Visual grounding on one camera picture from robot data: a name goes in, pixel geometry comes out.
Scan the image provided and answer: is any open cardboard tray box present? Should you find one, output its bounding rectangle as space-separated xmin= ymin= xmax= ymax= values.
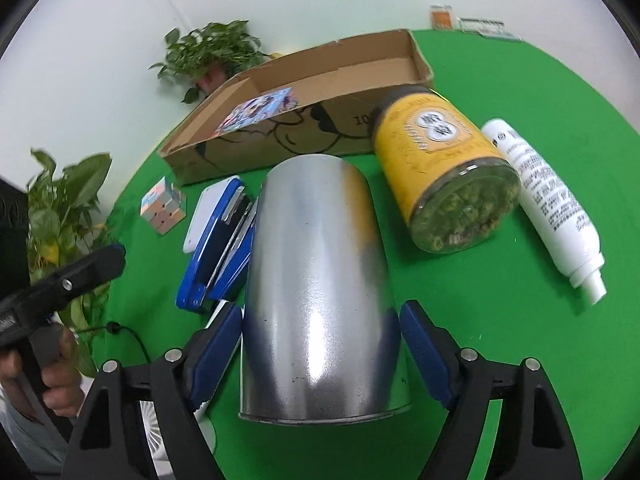
xmin=158 ymin=29 xmax=434 ymax=184

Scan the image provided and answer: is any person's left hand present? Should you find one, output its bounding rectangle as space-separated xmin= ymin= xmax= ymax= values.
xmin=0 ymin=324 xmax=87 ymax=418

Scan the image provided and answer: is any white plastic bottle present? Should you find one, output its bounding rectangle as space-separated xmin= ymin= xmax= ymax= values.
xmin=480 ymin=118 xmax=606 ymax=306

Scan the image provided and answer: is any small orange box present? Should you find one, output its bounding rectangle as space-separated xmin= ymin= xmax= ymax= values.
xmin=430 ymin=4 xmax=454 ymax=30

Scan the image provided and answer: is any near potted green plant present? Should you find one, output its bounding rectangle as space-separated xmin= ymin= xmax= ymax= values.
xmin=27 ymin=148 xmax=114 ymax=376

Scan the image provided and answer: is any yellow label glass jar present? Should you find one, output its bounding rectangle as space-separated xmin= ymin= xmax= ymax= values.
xmin=369 ymin=86 xmax=521 ymax=255

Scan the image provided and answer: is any silver metal cylinder can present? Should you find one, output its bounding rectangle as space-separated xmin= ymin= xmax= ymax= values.
xmin=239 ymin=154 xmax=411 ymax=426

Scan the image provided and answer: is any pastel rubik's cube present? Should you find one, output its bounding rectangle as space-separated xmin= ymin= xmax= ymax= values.
xmin=140 ymin=177 xmax=186 ymax=235

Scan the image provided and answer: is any black thin cable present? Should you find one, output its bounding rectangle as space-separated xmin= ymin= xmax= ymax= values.
xmin=69 ymin=320 xmax=152 ymax=366

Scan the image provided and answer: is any colourful toy box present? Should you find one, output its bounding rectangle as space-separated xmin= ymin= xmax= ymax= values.
xmin=216 ymin=87 xmax=298 ymax=134

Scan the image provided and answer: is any far potted green plant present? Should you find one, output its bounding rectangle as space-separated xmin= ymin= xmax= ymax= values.
xmin=150 ymin=20 xmax=270 ymax=104

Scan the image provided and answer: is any blue stapler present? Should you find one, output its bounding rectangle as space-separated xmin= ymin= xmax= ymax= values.
xmin=176 ymin=178 xmax=257 ymax=312

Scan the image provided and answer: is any potted green plant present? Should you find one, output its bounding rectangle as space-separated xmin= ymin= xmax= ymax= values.
xmin=27 ymin=148 xmax=114 ymax=376
xmin=150 ymin=20 xmax=270 ymax=104

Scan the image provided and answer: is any white handheld fan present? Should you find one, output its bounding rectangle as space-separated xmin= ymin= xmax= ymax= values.
xmin=138 ymin=299 xmax=231 ymax=480

